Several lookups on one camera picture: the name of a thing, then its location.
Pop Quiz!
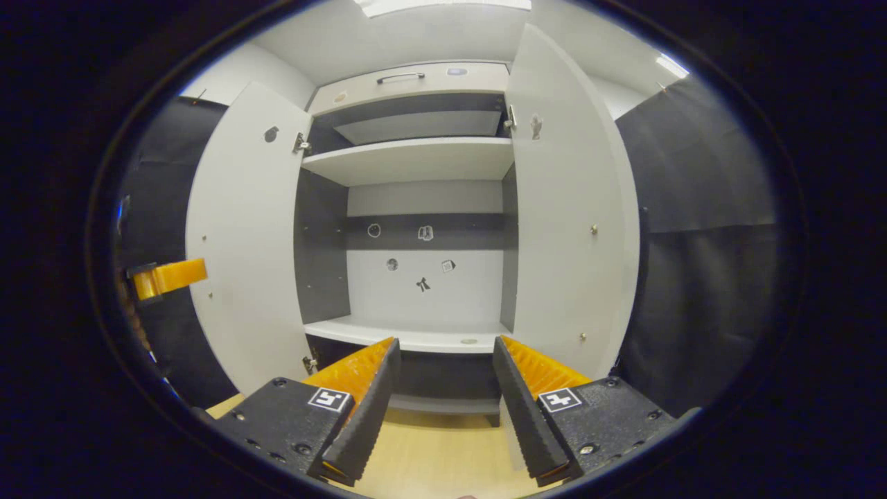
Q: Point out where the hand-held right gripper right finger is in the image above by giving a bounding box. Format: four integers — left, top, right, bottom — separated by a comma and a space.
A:
492, 335, 676, 487

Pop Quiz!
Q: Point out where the beige double-door shoe cabinet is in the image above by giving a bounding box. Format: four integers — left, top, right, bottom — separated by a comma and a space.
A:
295, 61, 517, 427

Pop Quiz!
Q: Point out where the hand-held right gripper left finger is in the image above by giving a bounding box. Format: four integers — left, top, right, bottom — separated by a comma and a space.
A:
208, 337, 402, 487

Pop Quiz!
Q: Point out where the black backdrop cloth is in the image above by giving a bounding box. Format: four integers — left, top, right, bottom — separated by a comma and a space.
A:
613, 76, 780, 417
114, 97, 240, 410

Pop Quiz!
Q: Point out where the white cabinet shelf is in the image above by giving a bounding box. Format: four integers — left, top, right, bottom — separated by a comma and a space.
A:
304, 315, 513, 354
301, 137, 515, 188

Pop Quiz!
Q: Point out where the beige shoe cabinet door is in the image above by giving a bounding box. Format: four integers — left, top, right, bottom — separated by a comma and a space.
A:
504, 23, 640, 382
185, 81, 313, 396

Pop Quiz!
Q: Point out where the large ceiling light panel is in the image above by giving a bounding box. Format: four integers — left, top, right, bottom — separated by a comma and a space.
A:
353, 0, 533, 18

